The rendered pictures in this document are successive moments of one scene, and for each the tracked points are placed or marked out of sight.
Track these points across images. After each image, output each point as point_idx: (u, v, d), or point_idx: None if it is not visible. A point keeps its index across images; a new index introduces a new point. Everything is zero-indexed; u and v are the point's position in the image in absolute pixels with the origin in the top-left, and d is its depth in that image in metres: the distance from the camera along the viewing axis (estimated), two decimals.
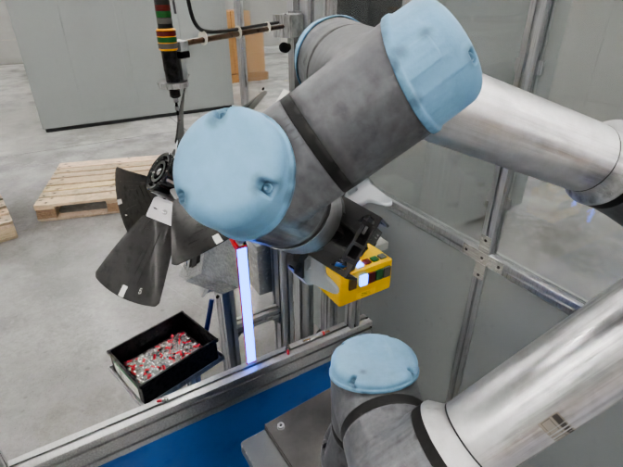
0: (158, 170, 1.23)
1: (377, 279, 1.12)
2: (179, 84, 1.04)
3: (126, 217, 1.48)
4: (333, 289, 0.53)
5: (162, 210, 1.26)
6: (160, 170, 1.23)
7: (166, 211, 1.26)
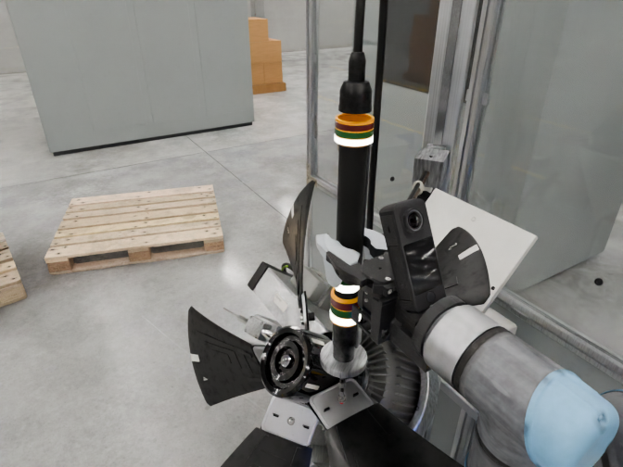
0: (286, 360, 0.74)
1: None
2: (360, 369, 0.65)
3: (206, 382, 0.99)
4: (331, 283, 0.58)
5: (288, 419, 0.77)
6: (289, 361, 0.74)
7: (294, 422, 0.77)
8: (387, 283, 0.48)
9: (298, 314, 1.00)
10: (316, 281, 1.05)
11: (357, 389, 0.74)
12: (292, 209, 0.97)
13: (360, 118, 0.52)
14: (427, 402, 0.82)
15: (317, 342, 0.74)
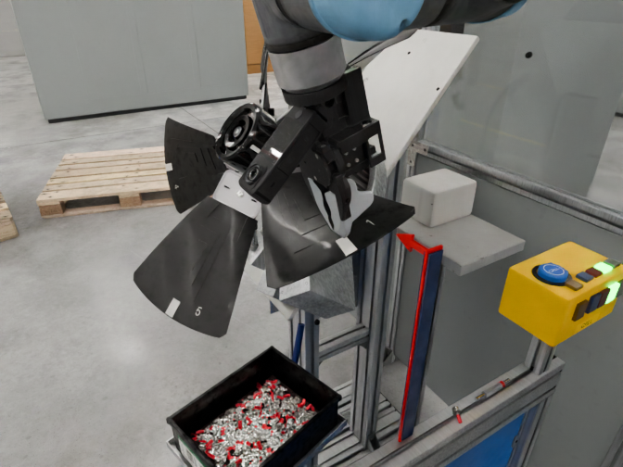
0: (237, 131, 0.80)
1: (608, 301, 0.68)
2: None
3: (177, 189, 1.07)
4: (370, 197, 0.57)
5: (237, 191, 0.83)
6: (240, 131, 0.80)
7: (243, 194, 0.83)
8: (318, 153, 0.50)
9: None
10: None
11: None
12: None
13: None
14: (375, 188, 0.87)
15: (267, 114, 0.79)
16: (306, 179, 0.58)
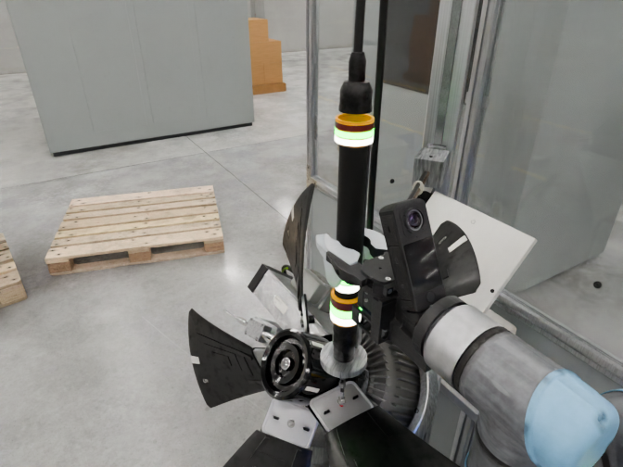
0: (284, 366, 0.75)
1: None
2: (360, 369, 0.65)
3: (287, 234, 1.00)
4: (332, 283, 0.58)
5: None
6: (285, 370, 0.75)
7: None
8: (387, 283, 0.48)
9: (298, 316, 1.01)
10: (316, 283, 1.05)
11: (311, 426, 0.78)
12: (459, 241, 0.68)
13: (360, 118, 0.52)
14: (427, 405, 0.82)
15: (310, 390, 0.72)
16: None
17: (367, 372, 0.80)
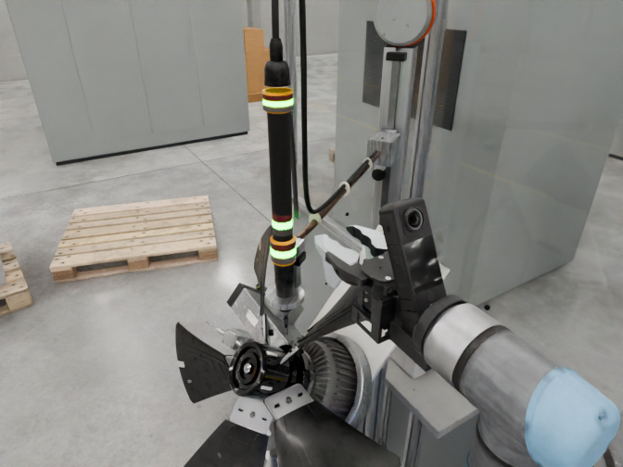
0: (246, 370, 0.97)
1: None
2: (297, 302, 0.78)
3: (257, 261, 1.22)
4: (331, 283, 0.57)
5: None
6: (247, 372, 0.97)
7: None
8: (387, 282, 0.48)
9: None
10: None
11: (269, 417, 1.00)
12: None
13: (284, 92, 0.65)
14: (362, 400, 1.04)
15: (264, 388, 0.94)
16: None
17: (313, 374, 1.02)
